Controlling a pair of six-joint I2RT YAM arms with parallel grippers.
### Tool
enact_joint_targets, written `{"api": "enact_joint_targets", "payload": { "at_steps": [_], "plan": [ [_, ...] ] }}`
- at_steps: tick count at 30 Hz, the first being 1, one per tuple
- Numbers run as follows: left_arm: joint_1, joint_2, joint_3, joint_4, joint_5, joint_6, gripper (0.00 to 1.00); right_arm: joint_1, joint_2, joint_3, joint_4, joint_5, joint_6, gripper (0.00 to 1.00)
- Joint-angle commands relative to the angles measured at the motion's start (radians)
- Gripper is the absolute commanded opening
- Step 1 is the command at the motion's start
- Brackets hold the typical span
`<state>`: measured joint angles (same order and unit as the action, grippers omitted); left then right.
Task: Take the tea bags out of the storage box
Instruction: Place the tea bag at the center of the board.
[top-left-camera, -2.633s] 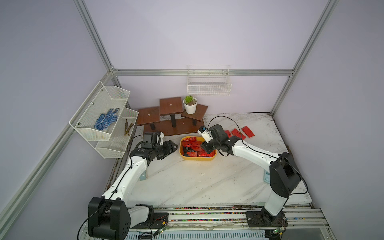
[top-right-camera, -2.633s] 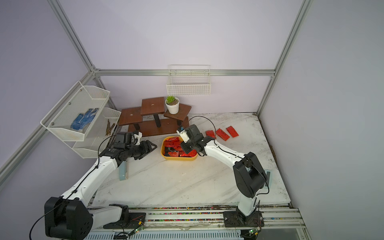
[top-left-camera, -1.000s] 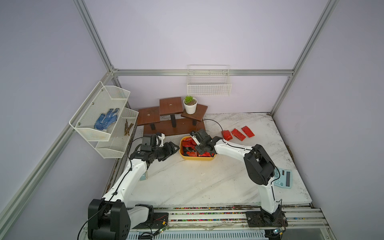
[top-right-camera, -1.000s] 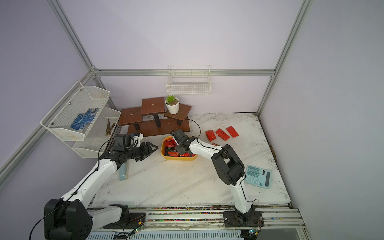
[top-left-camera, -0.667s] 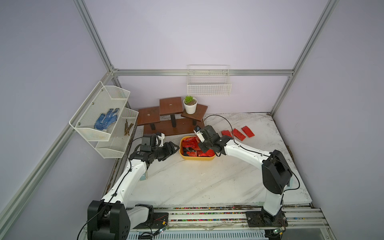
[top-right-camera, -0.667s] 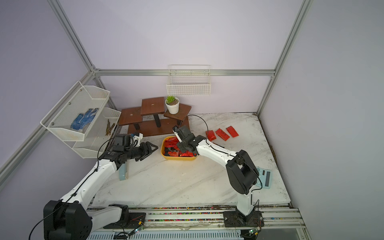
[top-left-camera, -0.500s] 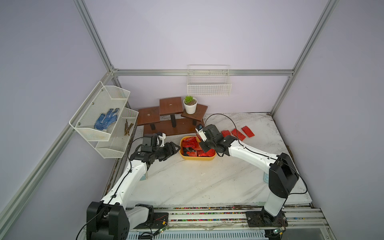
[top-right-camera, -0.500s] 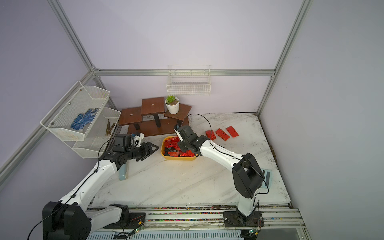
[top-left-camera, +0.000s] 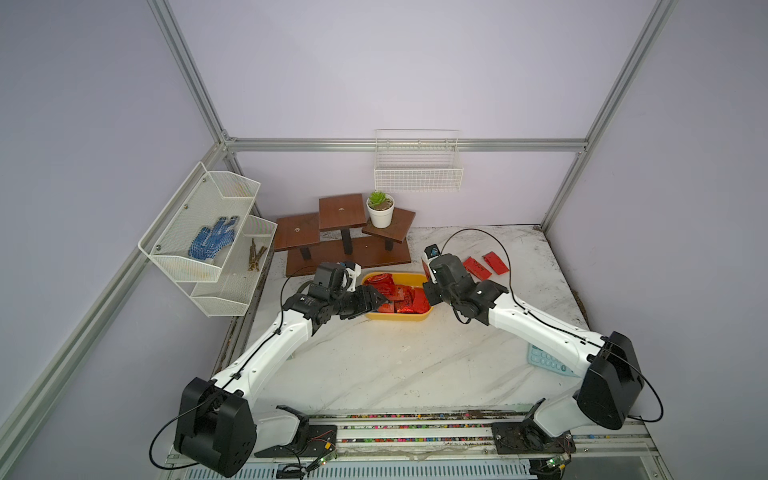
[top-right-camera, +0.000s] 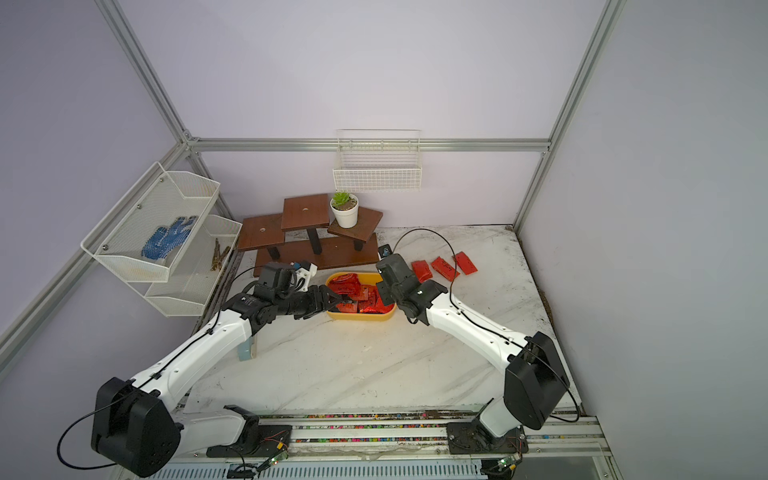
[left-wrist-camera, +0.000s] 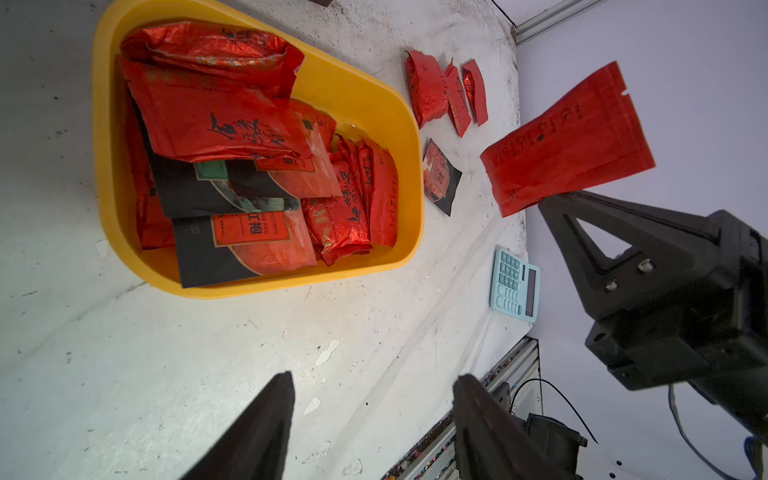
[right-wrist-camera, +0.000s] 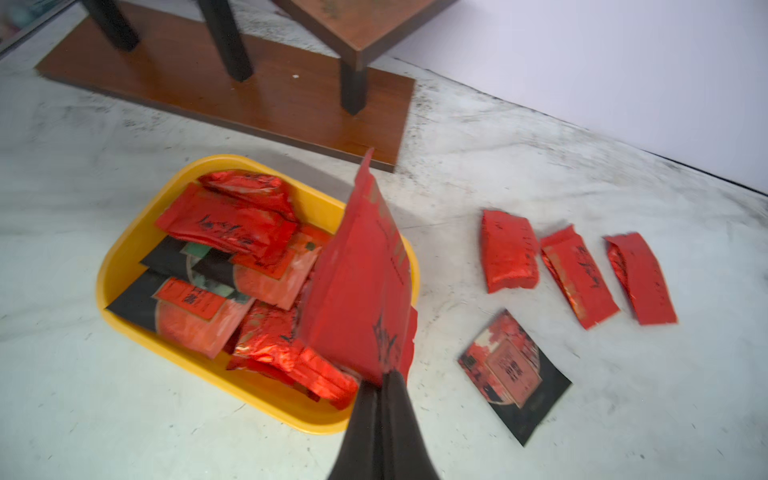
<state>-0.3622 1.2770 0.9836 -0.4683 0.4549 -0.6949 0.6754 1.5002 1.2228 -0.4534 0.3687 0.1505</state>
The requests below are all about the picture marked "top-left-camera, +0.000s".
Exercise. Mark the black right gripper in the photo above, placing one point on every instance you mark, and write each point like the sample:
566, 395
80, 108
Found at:
430, 292

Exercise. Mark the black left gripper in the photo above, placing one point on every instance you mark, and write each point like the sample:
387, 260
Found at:
365, 301

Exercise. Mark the large red tea bag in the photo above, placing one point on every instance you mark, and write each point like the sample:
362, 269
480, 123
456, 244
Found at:
476, 269

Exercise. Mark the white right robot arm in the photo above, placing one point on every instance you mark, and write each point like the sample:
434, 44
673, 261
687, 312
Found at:
607, 366

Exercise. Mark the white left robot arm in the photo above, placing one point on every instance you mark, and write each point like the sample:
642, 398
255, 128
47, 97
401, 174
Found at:
218, 425

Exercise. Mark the red tea bags pile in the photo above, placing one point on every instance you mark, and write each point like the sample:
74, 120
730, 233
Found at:
399, 297

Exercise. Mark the yellow plastic storage box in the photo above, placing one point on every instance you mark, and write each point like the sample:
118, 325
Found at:
396, 316

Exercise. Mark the brown wooden tiered stand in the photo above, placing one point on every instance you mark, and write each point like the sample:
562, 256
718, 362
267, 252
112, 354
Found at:
344, 229

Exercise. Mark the small potted green plant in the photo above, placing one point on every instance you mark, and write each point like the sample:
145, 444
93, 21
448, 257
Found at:
381, 209

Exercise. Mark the light blue calculator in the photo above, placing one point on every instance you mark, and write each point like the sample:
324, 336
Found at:
538, 358

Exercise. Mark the brown wooden clothespins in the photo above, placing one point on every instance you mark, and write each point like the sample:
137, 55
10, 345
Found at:
256, 253

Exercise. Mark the white mesh lower shelf basket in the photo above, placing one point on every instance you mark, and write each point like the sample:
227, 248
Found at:
232, 294

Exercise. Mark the white mesh shelf basket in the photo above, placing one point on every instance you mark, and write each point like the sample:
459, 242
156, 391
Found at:
232, 294
190, 240

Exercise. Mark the blue work glove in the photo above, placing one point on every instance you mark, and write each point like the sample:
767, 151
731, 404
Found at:
211, 240

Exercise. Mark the white mesh upper shelf basket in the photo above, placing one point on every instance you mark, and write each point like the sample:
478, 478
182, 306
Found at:
190, 240

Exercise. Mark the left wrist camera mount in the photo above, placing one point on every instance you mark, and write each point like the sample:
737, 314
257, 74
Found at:
351, 274

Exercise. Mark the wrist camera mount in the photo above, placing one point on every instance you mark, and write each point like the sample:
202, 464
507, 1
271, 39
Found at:
351, 274
430, 253

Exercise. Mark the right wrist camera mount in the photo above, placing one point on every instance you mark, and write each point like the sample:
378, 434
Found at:
430, 253

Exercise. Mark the white wire wall basket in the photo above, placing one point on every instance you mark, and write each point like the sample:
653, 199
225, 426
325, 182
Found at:
417, 160

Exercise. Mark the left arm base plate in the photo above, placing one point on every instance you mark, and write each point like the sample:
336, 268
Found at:
285, 430

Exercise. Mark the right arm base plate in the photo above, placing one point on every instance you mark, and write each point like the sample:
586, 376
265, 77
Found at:
526, 437

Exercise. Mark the aluminium frame profiles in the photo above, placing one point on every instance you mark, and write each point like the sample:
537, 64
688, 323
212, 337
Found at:
106, 106

